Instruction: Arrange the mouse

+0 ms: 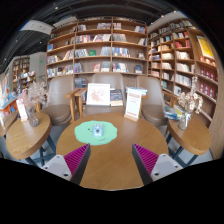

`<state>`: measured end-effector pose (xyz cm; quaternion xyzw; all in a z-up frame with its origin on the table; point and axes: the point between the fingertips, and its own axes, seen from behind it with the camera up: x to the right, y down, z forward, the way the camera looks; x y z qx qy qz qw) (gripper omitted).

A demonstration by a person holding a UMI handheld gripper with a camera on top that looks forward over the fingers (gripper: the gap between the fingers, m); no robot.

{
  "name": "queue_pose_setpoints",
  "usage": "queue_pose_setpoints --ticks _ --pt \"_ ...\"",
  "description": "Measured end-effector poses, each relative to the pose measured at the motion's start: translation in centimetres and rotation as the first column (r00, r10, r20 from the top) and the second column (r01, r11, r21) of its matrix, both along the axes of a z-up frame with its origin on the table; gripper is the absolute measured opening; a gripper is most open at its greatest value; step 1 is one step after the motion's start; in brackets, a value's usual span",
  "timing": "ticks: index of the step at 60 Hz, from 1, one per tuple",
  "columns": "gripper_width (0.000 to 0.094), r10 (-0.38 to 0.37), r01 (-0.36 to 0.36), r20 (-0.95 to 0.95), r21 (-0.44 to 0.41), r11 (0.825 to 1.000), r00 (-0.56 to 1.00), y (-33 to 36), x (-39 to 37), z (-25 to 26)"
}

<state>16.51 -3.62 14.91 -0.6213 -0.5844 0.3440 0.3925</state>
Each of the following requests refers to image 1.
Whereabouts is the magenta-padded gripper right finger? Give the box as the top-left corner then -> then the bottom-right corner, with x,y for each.
131,143 -> 184,186

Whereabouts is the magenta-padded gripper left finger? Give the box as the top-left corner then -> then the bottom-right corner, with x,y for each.
41,143 -> 92,186

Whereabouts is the green blob-shaped mouse pad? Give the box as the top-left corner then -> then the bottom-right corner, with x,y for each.
74,120 -> 118,146

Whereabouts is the round wooden side table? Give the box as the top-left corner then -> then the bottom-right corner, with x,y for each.
5,111 -> 56,166
165,114 -> 213,168

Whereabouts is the stack of blue magazines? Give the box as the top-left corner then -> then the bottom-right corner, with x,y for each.
163,105 -> 184,121

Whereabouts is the glass vase with dried flowers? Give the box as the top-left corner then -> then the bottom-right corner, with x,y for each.
176,82 -> 204,131
19,79 -> 49,128

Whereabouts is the white sign in wooden stand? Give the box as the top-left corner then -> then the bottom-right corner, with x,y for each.
123,87 -> 144,122

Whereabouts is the white framed flower picture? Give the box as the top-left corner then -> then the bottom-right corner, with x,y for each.
85,82 -> 112,107

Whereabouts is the dark book with yellow band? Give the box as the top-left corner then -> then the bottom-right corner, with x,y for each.
109,88 -> 124,107

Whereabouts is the light blue book stack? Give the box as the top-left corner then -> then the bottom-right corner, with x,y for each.
125,85 -> 148,96

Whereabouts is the small white table sign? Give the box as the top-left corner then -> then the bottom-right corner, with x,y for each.
15,98 -> 29,122

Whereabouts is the colourful book display rack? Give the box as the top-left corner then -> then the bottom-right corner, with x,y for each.
0,71 -> 19,138

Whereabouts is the distant wooden bookshelf unit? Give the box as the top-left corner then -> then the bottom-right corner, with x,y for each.
11,55 -> 38,93

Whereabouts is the curved wooden bookshelf unit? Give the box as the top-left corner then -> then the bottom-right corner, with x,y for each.
146,18 -> 224,158

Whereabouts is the wide wooden bookshelf unit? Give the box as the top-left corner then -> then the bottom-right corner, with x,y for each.
45,16 -> 149,79

